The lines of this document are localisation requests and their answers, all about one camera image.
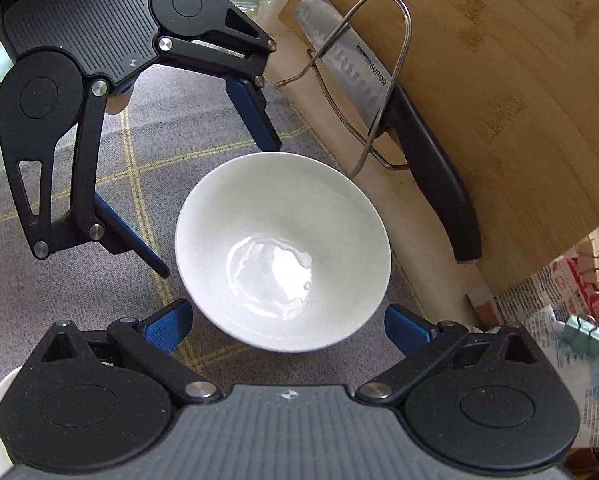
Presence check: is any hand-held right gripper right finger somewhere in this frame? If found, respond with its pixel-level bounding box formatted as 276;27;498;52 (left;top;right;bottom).
354;303;550;407

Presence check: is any grey checkered cloth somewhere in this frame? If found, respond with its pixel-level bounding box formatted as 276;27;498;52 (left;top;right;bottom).
0;62;430;411

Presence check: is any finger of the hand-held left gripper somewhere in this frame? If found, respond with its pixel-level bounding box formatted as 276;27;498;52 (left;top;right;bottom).
156;0;284;154
0;76;171;280

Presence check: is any teal binder clip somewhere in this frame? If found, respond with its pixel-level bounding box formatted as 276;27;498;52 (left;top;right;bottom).
563;315;599;357

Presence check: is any red white snack packet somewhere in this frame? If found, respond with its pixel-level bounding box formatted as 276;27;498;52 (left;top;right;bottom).
549;255;599;351

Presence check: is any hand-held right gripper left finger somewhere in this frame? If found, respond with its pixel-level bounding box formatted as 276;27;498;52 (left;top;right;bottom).
32;298;224;407

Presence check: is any printed plastic bag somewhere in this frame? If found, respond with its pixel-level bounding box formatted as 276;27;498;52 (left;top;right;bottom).
494;265;599;461

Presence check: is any black-handled kitchen knife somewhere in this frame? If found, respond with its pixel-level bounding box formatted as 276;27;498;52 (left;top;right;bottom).
294;0;483;266

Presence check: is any bamboo cutting board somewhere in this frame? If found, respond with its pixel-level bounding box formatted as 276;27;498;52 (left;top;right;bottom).
278;0;599;296

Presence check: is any white bowl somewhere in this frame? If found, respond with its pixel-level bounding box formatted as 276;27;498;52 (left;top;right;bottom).
174;153;393;353

